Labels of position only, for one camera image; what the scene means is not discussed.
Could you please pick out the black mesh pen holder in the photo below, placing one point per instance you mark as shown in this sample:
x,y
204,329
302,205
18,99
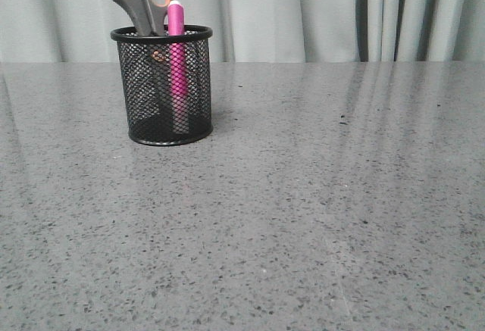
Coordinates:
x,y
167,85

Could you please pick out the pink pen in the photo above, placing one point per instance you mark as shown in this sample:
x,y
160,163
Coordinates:
x,y
179,86

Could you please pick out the grey orange handled scissors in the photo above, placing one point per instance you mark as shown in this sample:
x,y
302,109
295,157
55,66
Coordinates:
x,y
140,1

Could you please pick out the light grey curtain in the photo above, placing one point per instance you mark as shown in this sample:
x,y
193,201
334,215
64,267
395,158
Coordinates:
x,y
258,30

